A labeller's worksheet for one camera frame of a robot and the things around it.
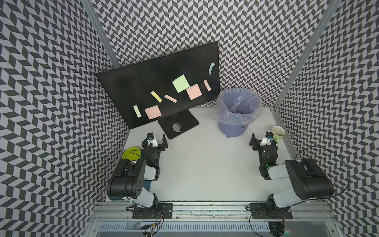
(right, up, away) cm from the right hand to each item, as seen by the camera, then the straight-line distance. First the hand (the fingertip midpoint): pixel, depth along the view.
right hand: (260, 136), depth 90 cm
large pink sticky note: (-41, +27, -4) cm, 49 cm away
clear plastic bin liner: (-12, +19, +5) cm, 23 cm away
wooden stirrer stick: (+29, -1, +17) cm, 34 cm away
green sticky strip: (-71, +14, -10) cm, 73 cm away
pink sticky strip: (-33, +31, -2) cm, 46 cm away
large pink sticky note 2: (-64, +15, -8) cm, 66 cm away
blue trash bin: (-14, +3, +12) cm, 19 cm away
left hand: (-64, 0, 0) cm, 64 cm away
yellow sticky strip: (-61, +23, -11) cm, 66 cm away
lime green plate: (-69, -5, -23) cm, 73 cm away
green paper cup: (+15, +2, +7) cm, 17 cm away
